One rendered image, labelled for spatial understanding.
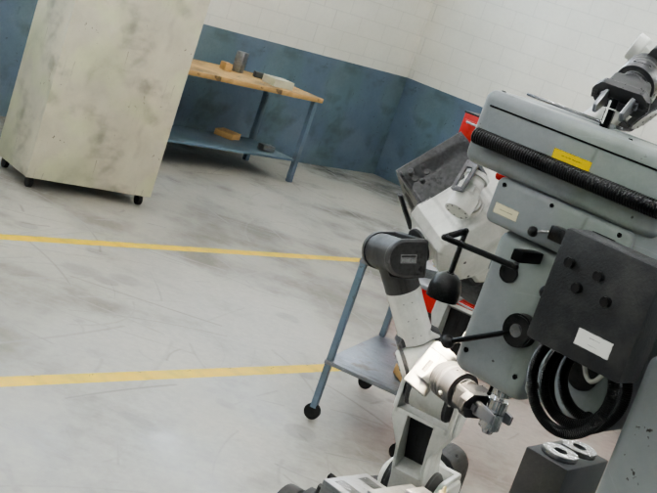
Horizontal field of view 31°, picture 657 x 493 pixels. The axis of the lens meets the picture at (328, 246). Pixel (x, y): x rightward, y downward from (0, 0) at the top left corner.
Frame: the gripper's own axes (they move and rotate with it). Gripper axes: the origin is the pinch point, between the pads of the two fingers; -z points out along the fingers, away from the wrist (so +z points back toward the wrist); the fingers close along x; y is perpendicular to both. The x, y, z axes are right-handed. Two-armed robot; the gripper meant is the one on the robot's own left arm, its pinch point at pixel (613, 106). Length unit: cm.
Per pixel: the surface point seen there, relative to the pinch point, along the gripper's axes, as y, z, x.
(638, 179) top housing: -0.2, -21.1, -14.5
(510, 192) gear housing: -14.2, -21.1, 10.6
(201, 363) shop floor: -295, 123, 217
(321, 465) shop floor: -275, 88, 122
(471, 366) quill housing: -47, -39, 6
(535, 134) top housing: -2.5, -15.8, 9.6
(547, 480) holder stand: -90, -21, -10
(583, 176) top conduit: -2.3, -23.6, -4.5
